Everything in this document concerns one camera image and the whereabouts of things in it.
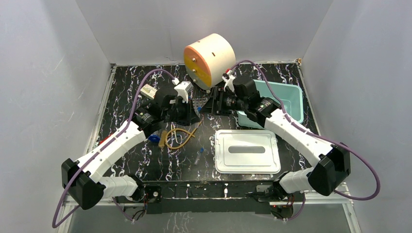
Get small cream cardboard box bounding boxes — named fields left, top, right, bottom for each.
left=140, top=84, right=157, bottom=100

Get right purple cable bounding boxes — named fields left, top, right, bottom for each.
left=226, top=59, right=381, bottom=201

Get clear graduated cylinder blue base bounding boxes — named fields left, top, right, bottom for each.
left=148, top=131, right=161, bottom=143

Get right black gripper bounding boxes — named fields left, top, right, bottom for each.
left=198, top=86, right=247, bottom=117

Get metal crucible tongs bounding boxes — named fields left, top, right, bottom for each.
left=170, top=131, right=183, bottom=145

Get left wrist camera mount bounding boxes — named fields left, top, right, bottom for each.
left=172, top=78, right=193, bottom=103

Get round cream drawer cabinet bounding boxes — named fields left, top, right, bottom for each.
left=183, top=33, right=236, bottom=90

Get blue capped test tube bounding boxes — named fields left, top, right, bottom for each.
left=194, top=148, right=204, bottom=166

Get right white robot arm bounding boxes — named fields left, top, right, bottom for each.
left=200, top=78, right=350, bottom=201

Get white bin lid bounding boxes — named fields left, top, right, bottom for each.
left=214, top=130, right=281, bottom=174

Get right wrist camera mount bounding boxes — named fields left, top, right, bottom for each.
left=222, top=69, right=236, bottom=93

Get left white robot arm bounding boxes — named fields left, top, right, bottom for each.
left=61, top=94, right=200, bottom=210

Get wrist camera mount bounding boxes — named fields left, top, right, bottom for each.
left=222, top=69, right=236, bottom=93
left=172, top=78, right=193, bottom=103

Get clear test tube rack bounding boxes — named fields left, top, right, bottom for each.
left=192, top=97, right=208, bottom=112

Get light blue plastic bin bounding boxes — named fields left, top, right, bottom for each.
left=237, top=80, right=304, bottom=129

